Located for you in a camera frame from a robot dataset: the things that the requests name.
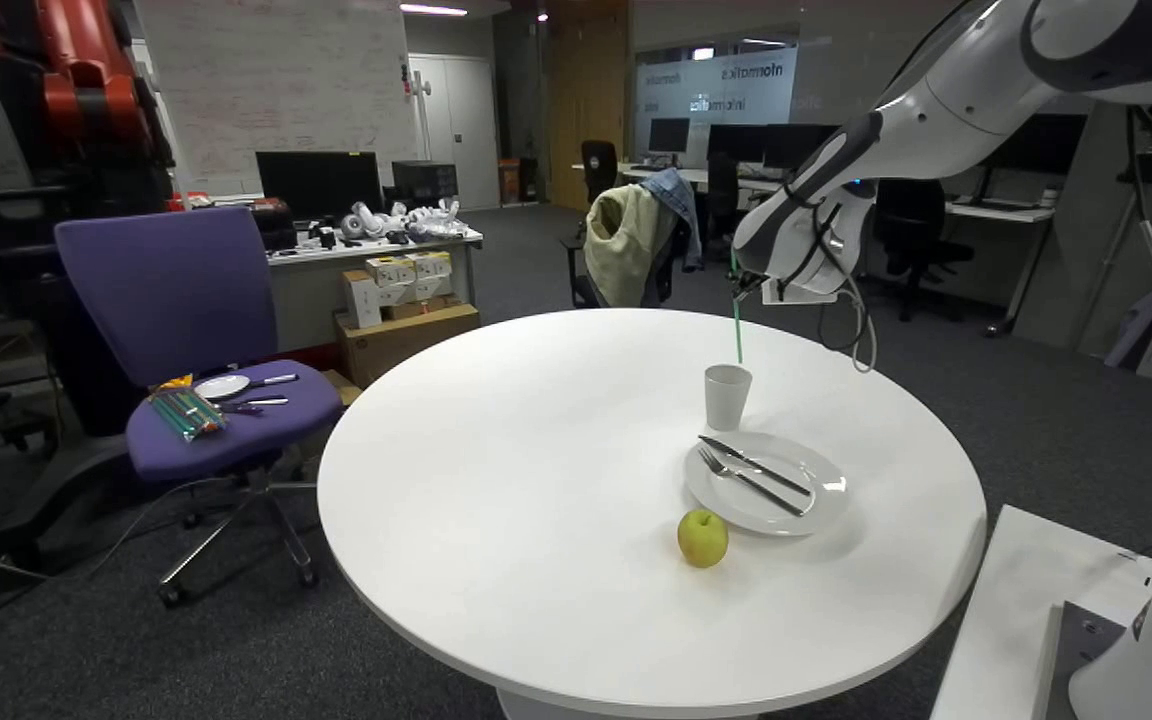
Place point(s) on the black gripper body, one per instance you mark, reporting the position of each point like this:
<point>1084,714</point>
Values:
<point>774,246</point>

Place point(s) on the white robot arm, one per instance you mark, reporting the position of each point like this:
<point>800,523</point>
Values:
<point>949,93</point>

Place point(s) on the white robot base platform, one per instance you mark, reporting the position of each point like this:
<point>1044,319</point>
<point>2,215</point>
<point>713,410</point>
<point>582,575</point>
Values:
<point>1002,614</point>

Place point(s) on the green straw bundle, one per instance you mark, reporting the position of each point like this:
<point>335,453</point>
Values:
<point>184,412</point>

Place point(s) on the blue garment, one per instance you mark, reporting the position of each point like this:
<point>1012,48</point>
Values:
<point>679,207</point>

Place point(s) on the beige jacket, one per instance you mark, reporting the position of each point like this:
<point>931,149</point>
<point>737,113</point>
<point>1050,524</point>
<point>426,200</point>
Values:
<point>619,246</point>

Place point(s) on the white mug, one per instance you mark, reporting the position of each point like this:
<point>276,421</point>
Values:
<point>726,402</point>

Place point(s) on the black office chair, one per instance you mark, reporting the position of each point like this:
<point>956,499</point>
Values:
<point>922,224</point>

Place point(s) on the black chair with jacket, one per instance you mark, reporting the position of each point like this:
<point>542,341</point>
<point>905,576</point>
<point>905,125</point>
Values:
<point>578,275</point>

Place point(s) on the black knife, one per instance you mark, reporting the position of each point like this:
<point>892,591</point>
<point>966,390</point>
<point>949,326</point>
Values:
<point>759,466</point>

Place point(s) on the black fork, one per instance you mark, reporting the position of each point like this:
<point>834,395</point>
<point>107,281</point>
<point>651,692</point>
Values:
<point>750,481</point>

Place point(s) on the white office desk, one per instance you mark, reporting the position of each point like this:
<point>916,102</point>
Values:
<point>1002,215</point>

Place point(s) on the white plate with utensils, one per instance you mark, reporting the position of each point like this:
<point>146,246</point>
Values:
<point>737,517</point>

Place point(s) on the yellow-red apple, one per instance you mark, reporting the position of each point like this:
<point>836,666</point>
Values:
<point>700,536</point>

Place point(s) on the pale yellow package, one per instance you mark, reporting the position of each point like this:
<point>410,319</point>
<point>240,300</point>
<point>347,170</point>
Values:
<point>426,281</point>
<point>370,293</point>

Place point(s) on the small black monitor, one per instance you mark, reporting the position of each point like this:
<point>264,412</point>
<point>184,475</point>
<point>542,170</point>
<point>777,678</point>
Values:
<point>426,181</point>

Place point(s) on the white parts pile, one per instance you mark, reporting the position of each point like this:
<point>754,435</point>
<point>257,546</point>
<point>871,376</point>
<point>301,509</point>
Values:
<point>402,222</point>

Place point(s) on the cardboard box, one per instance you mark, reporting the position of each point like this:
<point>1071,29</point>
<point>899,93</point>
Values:
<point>402,345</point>

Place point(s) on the white cluttered desk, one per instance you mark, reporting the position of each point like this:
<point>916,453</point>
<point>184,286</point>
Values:
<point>316,286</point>

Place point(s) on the large black monitor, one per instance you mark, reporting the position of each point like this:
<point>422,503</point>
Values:
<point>316,186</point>

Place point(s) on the grey base mounting plate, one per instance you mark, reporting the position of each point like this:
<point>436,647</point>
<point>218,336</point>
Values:
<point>1082,652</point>

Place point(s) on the small white plate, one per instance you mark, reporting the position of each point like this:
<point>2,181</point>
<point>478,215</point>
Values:
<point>223,385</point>

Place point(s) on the purple office chair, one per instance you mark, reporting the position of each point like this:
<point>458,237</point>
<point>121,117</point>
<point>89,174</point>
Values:
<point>161,293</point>

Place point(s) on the red robot machine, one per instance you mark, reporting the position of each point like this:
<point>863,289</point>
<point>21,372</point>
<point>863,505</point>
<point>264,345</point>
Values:
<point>80,80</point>

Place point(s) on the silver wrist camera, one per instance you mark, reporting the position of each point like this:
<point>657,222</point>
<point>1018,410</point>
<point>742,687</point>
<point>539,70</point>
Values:
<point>808,289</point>

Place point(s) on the white table pedestal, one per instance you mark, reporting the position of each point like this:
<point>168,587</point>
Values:
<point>619,706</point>

